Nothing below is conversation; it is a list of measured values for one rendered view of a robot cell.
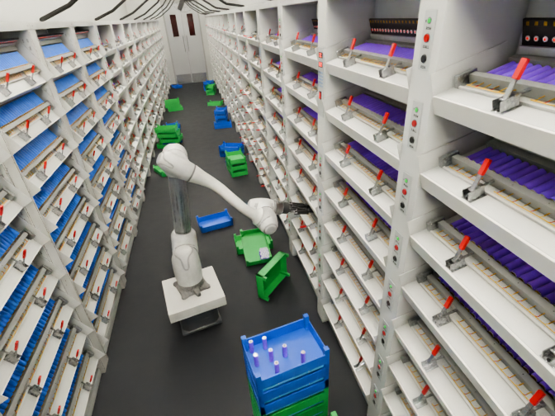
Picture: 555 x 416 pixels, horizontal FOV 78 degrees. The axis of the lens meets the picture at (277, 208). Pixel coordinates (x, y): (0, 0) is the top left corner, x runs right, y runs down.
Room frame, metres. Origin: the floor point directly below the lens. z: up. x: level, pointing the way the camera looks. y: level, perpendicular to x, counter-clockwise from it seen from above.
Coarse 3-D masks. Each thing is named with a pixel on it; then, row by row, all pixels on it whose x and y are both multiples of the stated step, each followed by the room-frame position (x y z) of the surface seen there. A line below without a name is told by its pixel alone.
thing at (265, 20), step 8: (256, 8) 2.93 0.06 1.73; (272, 8) 2.87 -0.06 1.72; (264, 16) 2.86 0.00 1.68; (272, 16) 2.87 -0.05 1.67; (264, 24) 2.86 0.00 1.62; (272, 24) 2.87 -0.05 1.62; (264, 32) 2.86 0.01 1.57; (264, 56) 2.85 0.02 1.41; (272, 56) 2.87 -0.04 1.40; (264, 80) 2.85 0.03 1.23; (264, 96) 2.86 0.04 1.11; (264, 112) 2.91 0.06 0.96; (264, 120) 2.94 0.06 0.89; (272, 152) 2.86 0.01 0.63; (272, 168) 2.85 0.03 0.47; (272, 184) 2.85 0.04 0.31; (272, 192) 2.85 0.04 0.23
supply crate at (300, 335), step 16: (304, 320) 1.03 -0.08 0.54; (256, 336) 0.96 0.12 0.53; (272, 336) 0.99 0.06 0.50; (288, 336) 0.99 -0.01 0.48; (304, 336) 0.99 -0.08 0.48; (256, 352) 0.92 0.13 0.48; (288, 352) 0.91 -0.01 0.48; (320, 352) 0.90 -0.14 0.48; (256, 368) 0.85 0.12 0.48; (272, 368) 0.85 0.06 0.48; (288, 368) 0.84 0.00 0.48; (304, 368) 0.82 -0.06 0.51; (256, 384) 0.76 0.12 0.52; (272, 384) 0.78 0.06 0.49
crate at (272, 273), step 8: (280, 256) 1.92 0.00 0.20; (288, 256) 1.93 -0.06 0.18; (272, 264) 1.83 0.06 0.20; (280, 264) 1.97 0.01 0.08; (264, 272) 1.75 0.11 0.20; (272, 272) 1.88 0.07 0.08; (280, 272) 1.96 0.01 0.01; (256, 280) 1.73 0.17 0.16; (264, 280) 1.69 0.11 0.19; (272, 280) 1.87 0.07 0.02; (280, 280) 1.89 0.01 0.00; (264, 288) 1.79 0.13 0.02; (272, 288) 1.81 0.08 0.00; (264, 296) 1.70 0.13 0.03
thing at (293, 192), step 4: (296, 188) 2.17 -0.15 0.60; (288, 192) 2.16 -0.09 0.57; (292, 192) 2.17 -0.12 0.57; (296, 192) 2.15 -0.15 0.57; (300, 192) 2.16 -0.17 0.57; (292, 196) 2.15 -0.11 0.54; (296, 196) 2.13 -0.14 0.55; (292, 200) 2.11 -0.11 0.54; (296, 200) 2.09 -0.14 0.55; (308, 204) 1.99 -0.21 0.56; (304, 216) 1.87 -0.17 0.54; (308, 216) 1.86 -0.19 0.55; (304, 220) 1.83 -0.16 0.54; (308, 220) 1.81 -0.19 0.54; (308, 224) 1.78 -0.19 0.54; (308, 228) 1.74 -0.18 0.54; (316, 228) 1.71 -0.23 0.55; (312, 232) 1.69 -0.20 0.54; (316, 232) 1.68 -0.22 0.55; (312, 236) 1.68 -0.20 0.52; (316, 236) 1.64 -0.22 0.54; (316, 240) 1.57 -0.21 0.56
